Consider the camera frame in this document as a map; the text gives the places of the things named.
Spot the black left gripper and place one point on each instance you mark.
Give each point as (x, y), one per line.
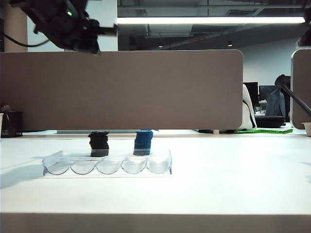
(90, 29)

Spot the black poker chip stack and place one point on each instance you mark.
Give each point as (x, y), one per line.
(99, 143)

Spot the blue poker chip stack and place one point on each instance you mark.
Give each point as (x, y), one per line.
(142, 145)

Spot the clear plastic chip tray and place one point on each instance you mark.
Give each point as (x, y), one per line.
(109, 170)

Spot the wide brown desk partition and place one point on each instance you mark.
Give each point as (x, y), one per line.
(121, 89)

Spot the black mesh pen holder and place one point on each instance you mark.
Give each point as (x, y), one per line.
(14, 123)

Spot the long ceiling light strip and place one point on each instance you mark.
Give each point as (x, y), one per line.
(206, 20)

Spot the black partition foot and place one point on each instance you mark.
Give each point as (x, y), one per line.
(205, 131)

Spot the black computer monitor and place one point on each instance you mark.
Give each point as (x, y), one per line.
(252, 91)
(264, 92)

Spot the white chair back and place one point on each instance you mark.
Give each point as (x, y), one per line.
(247, 114)

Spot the person in dark shirt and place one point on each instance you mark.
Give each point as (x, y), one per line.
(275, 102)

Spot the black round seat cushion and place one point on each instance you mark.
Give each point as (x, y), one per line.
(269, 121)

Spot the green tape strip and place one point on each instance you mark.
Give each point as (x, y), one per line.
(267, 131)

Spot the narrow brown desk partition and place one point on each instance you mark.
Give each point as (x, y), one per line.
(302, 70)

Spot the black diagonal pole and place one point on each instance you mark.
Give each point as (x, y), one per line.
(299, 100)

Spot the white paper bowl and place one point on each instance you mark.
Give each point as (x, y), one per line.
(307, 128)

